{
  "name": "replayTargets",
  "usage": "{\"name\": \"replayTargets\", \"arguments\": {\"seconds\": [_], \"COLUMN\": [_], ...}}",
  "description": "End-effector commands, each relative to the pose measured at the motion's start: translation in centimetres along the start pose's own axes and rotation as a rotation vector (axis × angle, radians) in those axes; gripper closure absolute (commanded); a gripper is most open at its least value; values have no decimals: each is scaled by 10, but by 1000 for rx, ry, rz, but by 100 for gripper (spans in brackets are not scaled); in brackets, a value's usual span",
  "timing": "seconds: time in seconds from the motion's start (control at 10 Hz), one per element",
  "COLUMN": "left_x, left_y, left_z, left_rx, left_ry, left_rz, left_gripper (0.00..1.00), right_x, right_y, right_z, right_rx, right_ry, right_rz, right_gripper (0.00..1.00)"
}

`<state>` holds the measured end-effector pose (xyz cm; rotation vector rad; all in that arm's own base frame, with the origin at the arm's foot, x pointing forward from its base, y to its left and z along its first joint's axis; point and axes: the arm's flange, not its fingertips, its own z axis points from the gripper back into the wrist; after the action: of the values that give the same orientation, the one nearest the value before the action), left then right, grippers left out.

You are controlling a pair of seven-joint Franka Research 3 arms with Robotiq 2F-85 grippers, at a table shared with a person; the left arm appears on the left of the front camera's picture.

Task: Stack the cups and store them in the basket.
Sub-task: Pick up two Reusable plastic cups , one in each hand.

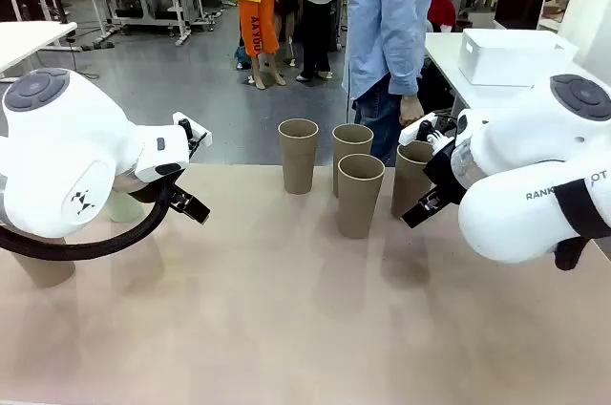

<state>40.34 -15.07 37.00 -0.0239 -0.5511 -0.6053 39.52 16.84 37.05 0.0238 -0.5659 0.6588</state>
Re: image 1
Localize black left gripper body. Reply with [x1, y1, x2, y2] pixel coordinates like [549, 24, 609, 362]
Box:
[157, 180, 195, 213]

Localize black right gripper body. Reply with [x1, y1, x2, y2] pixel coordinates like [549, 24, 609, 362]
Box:
[421, 139, 468, 209]

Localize tall brown cup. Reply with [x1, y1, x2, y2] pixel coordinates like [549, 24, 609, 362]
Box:
[9, 232, 77, 289]
[278, 117, 320, 195]
[336, 153, 386, 239]
[390, 139, 438, 220]
[331, 123, 375, 199]

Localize tall pale green cup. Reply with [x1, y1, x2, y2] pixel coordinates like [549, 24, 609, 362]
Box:
[105, 187, 145, 224]

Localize white plastic basket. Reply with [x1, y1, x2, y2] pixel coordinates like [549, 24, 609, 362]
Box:
[458, 28, 579, 88]

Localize person's left forearm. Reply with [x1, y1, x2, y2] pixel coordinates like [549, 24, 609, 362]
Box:
[388, 27, 428, 96]

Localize person's left hand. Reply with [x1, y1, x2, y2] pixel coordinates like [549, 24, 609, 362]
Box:
[398, 94, 425, 128]

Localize red chair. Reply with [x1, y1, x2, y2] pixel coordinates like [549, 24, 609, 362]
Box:
[428, 0, 458, 30]

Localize person in blue shirt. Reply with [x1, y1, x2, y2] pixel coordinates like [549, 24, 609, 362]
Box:
[342, 0, 443, 165]

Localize person in black clothes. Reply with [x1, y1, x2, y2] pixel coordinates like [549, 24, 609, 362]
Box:
[288, 0, 348, 84]

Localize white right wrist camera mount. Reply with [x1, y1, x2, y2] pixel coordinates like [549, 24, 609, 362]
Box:
[398, 111, 459, 148]

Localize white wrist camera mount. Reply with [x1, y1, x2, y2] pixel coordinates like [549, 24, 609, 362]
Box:
[398, 111, 459, 148]
[172, 111, 213, 160]

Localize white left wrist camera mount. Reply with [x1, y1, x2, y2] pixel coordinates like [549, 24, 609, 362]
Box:
[172, 111, 213, 160]

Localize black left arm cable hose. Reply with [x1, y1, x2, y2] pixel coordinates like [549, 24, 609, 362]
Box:
[0, 180, 176, 263]

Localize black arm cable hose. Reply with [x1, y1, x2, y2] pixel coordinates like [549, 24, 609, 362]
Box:
[0, 180, 176, 263]
[553, 179, 611, 272]

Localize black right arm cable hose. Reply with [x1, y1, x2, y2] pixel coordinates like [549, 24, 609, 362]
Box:
[553, 179, 611, 272]

